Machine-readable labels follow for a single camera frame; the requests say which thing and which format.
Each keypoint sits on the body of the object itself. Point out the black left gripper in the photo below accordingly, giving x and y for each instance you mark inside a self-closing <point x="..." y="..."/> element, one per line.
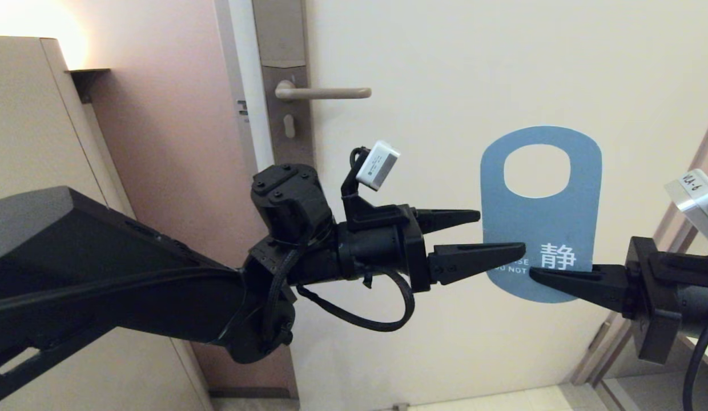
<point x="382" y="248"/>

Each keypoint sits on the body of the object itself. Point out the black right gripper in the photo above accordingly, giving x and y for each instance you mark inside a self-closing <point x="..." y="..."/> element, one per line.
<point x="654" y="308"/>

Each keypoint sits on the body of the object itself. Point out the white door hanger sign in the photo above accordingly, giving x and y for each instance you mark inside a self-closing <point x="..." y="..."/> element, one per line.
<point x="536" y="228"/>

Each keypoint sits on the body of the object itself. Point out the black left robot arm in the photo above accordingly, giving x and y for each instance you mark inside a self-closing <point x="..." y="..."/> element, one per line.
<point x="103" y="285"/>

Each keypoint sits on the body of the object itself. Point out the white room door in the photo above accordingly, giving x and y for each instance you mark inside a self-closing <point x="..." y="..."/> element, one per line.
<point x="445" y="354"/>

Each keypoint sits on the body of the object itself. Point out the small dark door latch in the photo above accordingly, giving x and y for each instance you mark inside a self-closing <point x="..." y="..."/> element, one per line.
<point x="242" y="108"/>

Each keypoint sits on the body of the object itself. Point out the grey-brown door lock plate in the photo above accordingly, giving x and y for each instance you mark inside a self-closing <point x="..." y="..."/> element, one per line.
<point x="280" y="34"/>

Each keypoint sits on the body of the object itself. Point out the beige cabinet panel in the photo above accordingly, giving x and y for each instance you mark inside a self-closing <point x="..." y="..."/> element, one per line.
<point x="23" y="114"/>

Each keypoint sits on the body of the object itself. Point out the black left camera mount bracket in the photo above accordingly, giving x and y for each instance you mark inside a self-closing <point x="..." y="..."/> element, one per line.
<point x="371" y="214"/>

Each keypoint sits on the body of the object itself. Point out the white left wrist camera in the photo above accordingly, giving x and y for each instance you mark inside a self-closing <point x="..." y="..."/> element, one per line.
<point x="378" y="165"/>

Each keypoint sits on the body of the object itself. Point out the dark wall baseboard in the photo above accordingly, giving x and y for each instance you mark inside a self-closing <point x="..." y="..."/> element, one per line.
<point x="245" y="393"/>

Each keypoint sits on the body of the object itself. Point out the dark wall lamp shelf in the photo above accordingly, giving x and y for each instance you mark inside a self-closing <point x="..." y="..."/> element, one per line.
<point x="88" y="77"/>

